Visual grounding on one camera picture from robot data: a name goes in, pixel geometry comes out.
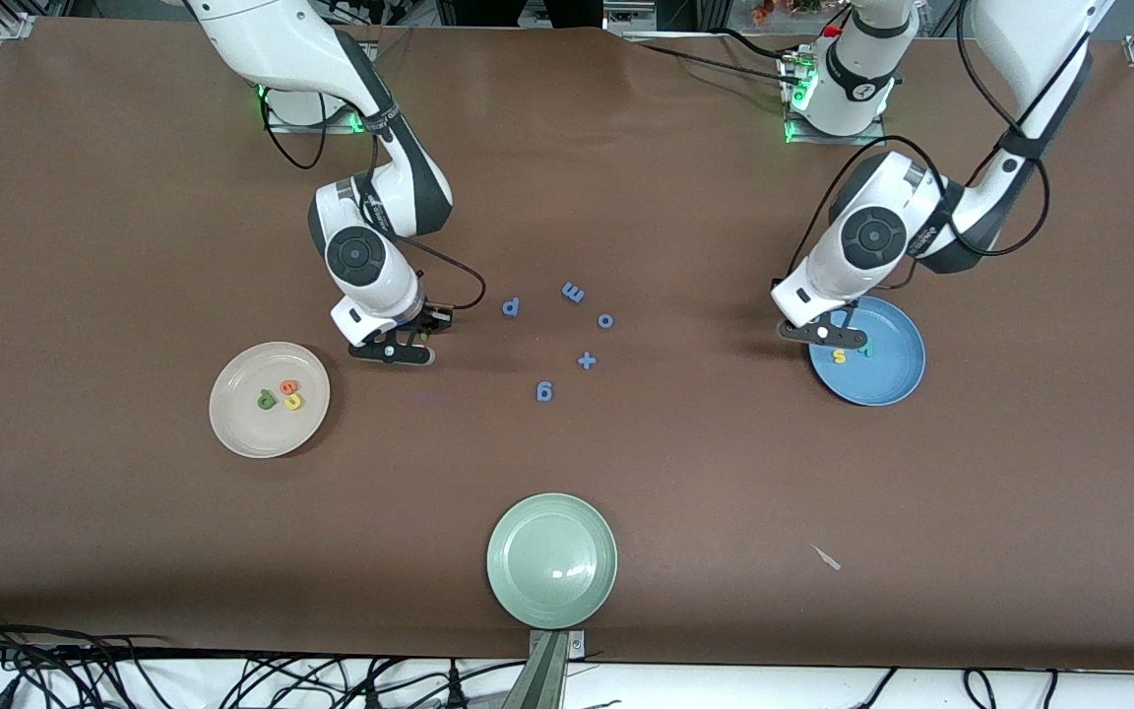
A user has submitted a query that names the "blue plate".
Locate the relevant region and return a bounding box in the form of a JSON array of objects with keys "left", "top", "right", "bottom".
[{"left": 809, "top": 295, "right": 926, "bottom": 407}]

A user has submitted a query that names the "beige brown plate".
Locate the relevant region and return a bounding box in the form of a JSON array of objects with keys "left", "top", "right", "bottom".
[{"left": 209, "top": 342, "right": 332, "bottom": 460}]

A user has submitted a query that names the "brown table cover sheet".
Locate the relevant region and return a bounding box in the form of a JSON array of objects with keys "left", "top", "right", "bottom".
[{"left": 0, "top": 15, "right": 1134, "bottom": 671}]

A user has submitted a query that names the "pale green plate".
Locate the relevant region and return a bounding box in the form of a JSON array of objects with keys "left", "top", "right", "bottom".
[{"left": 486, "top": 493, "right": 619, "bottom": 630}]

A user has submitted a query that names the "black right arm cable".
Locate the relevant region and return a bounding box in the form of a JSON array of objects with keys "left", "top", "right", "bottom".
[{"left": 260, "top": 94, "right": 486, "bottom": 312}]

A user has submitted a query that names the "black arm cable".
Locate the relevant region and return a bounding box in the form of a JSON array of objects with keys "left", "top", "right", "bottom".
[
  {"left": 788, "top": 0, "right": 1051, "bottom": 336},
  {"left": 260, "top": 94, "right": 486, "bottom": 312}
]

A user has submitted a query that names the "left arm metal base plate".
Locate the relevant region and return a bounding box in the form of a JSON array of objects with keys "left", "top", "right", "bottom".
[{"left": 784, "top": 116, "right": 889, "bottom": 147}]

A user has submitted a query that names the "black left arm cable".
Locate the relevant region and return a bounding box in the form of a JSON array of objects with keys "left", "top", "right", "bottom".
[{"left": 788, "top": 0, "right": 1051, "bottom": 336}]

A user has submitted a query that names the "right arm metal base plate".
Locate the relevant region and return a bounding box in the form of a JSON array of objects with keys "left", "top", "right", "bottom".
[{"left": 262, "top": 89, "right": 371, "bottom": 134}]

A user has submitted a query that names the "black base cable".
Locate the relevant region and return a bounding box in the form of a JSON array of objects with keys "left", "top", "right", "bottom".
[
  {"left": 720, "top": 28, "right": 802, "bottom": 60},
  {"left": 638, "top": 41, "right": 804, "bottom": 85}
]

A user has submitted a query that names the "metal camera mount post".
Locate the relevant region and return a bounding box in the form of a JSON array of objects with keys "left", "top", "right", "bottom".
[{"left": 503, "top": 630, "right": 588, "bottom": 709}]

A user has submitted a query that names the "thick black cable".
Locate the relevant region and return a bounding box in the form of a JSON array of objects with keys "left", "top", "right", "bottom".
[{"left": 0, "top": 622, "right": 174, "bottom": 659}]

